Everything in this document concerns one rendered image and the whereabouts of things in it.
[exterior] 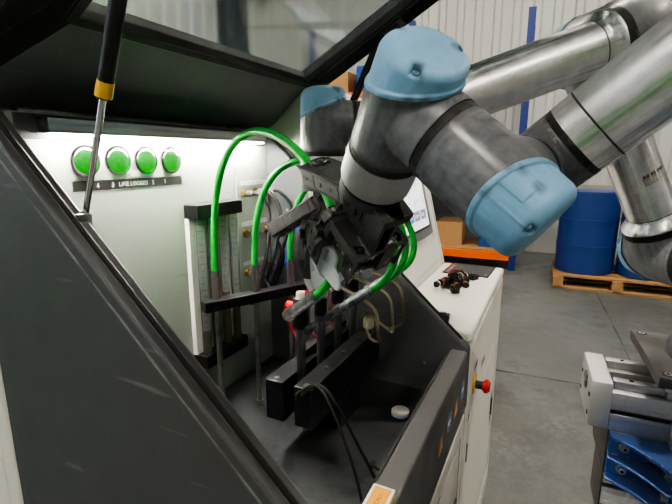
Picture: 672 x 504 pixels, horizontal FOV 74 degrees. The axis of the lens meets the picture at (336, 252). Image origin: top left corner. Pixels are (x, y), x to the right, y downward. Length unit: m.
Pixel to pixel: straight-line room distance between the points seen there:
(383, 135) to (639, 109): 0.21
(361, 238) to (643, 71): 0.29
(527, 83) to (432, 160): 0.36
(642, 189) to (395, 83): 0.69
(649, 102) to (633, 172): 0.52
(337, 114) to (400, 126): 0.38
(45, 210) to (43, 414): 0.30
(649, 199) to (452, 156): 0.68
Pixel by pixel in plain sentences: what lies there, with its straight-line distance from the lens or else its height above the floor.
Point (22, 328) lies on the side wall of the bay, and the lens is 0.77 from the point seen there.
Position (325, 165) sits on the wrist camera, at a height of 1.38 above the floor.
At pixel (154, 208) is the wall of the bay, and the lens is 0.93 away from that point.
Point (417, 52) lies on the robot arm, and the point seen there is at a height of 1.46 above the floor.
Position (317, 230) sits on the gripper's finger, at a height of 1.30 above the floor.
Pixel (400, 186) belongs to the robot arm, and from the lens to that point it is 0.43.
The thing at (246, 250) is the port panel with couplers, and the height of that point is 1.16.
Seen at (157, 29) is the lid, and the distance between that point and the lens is 0.78.
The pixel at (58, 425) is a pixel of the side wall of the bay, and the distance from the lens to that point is 0.78.
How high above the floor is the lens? 1.39
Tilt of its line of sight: 12 degrees down
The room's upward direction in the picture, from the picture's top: straight up
